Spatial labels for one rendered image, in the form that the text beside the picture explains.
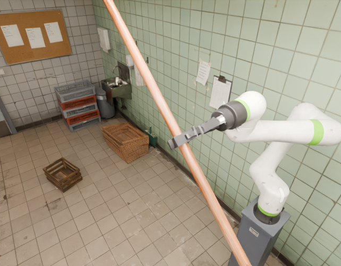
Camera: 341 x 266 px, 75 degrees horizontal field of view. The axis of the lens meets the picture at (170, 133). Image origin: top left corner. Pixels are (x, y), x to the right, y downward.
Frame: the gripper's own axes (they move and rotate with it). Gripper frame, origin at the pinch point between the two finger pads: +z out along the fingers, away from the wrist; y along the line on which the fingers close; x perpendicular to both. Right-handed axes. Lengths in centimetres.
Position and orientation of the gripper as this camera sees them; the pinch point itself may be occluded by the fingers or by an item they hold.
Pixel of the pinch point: (181, 139)
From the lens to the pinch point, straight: 67.2
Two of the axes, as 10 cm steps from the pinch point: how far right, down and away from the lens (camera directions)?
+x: -4.5, -8.9, 0.7
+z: -7.8, 3.5, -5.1
